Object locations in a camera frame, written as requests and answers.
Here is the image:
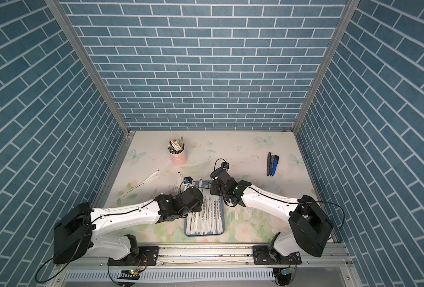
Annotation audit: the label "pink pen cup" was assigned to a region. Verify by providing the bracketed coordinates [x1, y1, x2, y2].
[170, 148, 188, 166]

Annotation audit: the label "blue plastic storage tray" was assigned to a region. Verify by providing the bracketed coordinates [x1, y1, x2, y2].
[184, 180, 225, 237]

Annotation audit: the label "white slotted cable duct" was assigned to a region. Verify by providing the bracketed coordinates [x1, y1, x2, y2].
[65, 268, 274, 283]

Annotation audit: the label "black and blue stapler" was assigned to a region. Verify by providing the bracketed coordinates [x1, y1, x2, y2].
[266, 153, 279, 177]

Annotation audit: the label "green circuit board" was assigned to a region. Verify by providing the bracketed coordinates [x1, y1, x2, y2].
[117, 269, 140, 281]

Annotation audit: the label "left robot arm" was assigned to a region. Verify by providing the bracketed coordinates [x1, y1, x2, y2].
[53, 187, 204, 266]

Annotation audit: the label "aluminium front rail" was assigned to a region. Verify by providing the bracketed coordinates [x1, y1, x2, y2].
[54, 243, 353, 269]

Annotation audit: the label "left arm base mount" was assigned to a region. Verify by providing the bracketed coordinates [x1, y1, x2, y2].
[108, 246, 159, 267]

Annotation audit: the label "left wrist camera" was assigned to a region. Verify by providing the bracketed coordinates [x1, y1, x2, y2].
[183, 177, 194, 186]

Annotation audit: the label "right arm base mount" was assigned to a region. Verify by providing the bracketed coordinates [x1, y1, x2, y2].
[252, 245, 302, 265]

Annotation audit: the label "right pile wrapped straws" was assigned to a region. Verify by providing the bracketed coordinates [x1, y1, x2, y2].
[234, 206, 252, 221]

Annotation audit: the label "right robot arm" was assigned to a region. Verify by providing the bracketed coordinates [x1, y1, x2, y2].
[210, 167, 333, 262]

